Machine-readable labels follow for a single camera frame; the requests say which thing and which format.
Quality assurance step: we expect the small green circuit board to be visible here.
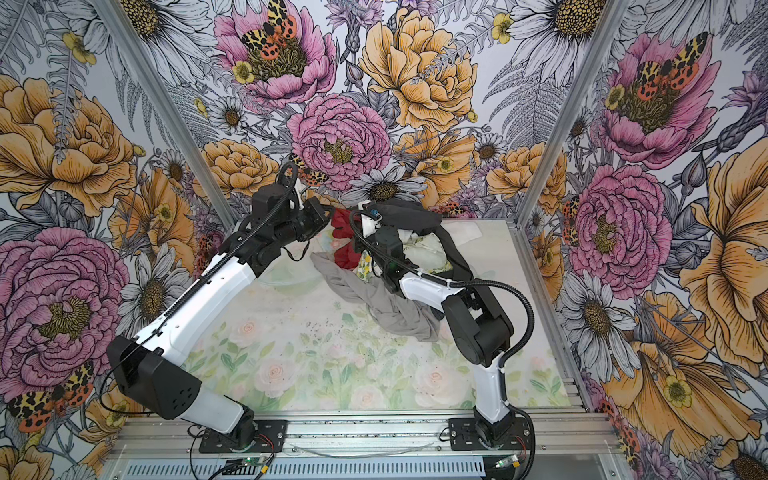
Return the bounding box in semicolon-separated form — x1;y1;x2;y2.
225;455;274;475

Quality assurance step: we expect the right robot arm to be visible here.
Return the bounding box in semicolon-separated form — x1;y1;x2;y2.
349;205;515;449

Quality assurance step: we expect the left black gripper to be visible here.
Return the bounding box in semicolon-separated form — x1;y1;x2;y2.
275;196;335;245

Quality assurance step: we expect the corner aluminium post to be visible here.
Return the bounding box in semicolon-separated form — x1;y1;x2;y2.
515;0;631;229
94;1;237;232

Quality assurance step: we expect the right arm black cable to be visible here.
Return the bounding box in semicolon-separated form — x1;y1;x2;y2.
347;207;536;480

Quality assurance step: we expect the lemon print cloth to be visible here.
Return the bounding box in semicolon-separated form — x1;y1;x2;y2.
353;229;452;282

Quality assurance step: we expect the dark red cloth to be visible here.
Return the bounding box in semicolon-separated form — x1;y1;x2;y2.
331;208;361;270

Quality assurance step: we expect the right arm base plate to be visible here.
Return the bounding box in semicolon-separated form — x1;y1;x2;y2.
448;415;534;451

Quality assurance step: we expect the left corner aluminium post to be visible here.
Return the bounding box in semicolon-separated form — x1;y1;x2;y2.
94;1;237;232

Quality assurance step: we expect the white vented cable duct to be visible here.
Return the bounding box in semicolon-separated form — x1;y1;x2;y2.
113;456;486;479

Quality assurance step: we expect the right corner aluminium post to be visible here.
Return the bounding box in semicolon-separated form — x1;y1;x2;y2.
515;0;631;229

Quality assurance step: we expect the aluminium front rail frame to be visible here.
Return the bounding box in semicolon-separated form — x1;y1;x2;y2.
102;409;633;479

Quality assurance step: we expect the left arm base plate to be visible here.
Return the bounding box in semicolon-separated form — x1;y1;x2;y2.
199;420;288;454

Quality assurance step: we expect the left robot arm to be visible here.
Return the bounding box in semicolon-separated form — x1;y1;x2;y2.
107;183;334;450

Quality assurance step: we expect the light grey cloth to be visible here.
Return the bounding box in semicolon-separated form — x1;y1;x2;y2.
310;253;440;342

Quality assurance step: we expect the dark grey cloth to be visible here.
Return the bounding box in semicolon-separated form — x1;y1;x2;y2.
363;198;474;281

